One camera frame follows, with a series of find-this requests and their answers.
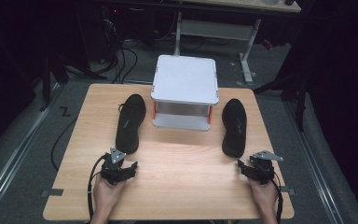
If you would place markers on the small red object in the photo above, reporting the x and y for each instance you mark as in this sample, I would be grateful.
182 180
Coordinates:
267 44

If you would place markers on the black metal stand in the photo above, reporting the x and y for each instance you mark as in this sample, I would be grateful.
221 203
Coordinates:
46 84
298 93

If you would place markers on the person's left hand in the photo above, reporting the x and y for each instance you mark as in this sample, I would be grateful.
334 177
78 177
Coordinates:
105 194

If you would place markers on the white shoe rack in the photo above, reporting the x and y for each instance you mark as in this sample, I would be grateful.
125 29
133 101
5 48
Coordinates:
185 81

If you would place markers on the metal floor rail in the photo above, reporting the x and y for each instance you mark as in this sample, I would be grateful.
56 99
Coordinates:
315 168
12 161

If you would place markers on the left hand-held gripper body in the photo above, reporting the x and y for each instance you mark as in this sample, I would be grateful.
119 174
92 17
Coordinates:
113 169

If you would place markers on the grey tape piece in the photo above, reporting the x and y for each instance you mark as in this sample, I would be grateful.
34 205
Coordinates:
52 192
287 189

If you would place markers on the person's right hand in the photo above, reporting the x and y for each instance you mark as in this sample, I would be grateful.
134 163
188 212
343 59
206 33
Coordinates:
264 196

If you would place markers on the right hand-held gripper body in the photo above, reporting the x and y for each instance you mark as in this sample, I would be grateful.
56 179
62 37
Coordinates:
261 169

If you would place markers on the wooden desk with white legs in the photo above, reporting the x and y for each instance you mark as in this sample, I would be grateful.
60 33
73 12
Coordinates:
217 29

